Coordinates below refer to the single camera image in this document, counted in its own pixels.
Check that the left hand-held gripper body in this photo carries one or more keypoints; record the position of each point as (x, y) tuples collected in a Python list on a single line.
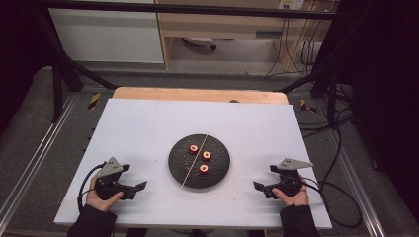
[(110, 184)]

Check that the black horizontal frame bar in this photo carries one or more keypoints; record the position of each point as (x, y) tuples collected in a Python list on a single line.
[(197, 9)]

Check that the white chair base with caster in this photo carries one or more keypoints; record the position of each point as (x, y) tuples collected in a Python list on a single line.
[(199, 41)]

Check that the white wall outlet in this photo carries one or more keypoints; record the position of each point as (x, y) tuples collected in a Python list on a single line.
[(291, 4)]

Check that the thin wooden skewer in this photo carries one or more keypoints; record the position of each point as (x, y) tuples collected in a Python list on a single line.
[(191, 168)]

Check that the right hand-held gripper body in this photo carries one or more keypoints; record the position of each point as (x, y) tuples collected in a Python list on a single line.
[(289, 181)]

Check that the wooden table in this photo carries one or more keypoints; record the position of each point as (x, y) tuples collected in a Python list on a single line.
[(184, 94)]

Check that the person's left hand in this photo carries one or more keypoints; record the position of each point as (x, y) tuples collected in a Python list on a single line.
[(100, 203)]

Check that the light wooden desk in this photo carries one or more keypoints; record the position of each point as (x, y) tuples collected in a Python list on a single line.
[(224, 24)]

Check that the white board table cover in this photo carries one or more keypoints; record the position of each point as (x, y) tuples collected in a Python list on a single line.
[(148, 131)]

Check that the person's right hand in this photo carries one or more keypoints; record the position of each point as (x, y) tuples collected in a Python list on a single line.
[(298, 200)]

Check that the yellow black floor tape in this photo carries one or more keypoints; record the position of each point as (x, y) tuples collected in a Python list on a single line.
[(307, 106), (94, 101)]

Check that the round black plate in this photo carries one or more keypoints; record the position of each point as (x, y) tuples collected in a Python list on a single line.
[(214, 176)]

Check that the black slanted frame brace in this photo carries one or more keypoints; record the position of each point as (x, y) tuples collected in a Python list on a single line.
[(316, 77), (66, 62)]

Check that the white cabinet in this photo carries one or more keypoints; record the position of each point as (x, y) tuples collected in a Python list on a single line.
[(105, 36)]

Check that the aluminium floor rail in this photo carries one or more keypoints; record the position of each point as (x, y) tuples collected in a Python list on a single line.
[(36, 154), (359, 184)]

